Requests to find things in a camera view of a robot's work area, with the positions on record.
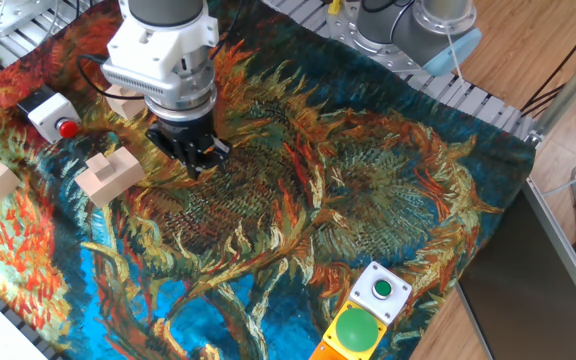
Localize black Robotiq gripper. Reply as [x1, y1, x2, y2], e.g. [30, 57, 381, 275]
[145, 106, 233, 181]

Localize white box red button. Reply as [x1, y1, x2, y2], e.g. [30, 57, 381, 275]
[16, 84, 83, 145]

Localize white box small green button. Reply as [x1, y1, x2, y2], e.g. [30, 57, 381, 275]
[348, 260, 414, 327]

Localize orange box red button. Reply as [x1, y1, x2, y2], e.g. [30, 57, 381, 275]
[308, 341, 350, 360]

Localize yellow box large green button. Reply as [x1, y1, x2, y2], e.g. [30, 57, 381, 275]
[322, 299, 389, 360]

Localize notched wooden block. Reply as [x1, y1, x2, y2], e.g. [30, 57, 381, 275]
[74, 145, 147, 209]

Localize sunflower painting tablecloth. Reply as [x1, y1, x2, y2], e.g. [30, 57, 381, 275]
[0, 0, 537, 360]

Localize aluminium mounting plate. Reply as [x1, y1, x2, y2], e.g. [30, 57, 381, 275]
[0, 0, 77, 40]

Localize white zip tie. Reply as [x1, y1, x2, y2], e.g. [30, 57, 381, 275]
[441, 26, 468, 85]

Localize dark flat panel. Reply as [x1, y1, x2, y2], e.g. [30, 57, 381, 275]
[454, 181, 576, 360]

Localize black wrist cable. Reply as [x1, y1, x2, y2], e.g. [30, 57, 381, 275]
[75, 52, 145, 102]

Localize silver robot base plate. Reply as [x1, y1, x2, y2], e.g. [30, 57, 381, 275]
[324, 1, 430, 77]

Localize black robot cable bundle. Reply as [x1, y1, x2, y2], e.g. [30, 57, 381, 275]
[359, 0, 415, 43]

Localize black floor cables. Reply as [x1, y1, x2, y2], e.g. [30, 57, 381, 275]
[519, 6, 576, 117]

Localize aluminium corner post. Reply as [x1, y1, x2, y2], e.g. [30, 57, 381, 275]
[524, 30, 576, 147]

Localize aluminium frame rail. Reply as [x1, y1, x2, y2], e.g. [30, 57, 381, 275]
[521, 176, 576, 342]

